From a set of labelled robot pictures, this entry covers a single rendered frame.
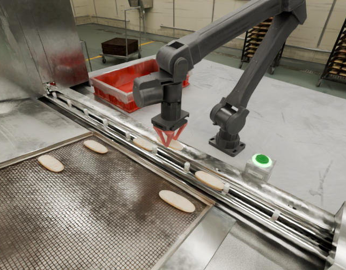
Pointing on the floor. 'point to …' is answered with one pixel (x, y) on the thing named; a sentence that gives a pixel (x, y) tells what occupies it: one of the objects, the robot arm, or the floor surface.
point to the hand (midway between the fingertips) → (170, 141)
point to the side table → (272, 131)
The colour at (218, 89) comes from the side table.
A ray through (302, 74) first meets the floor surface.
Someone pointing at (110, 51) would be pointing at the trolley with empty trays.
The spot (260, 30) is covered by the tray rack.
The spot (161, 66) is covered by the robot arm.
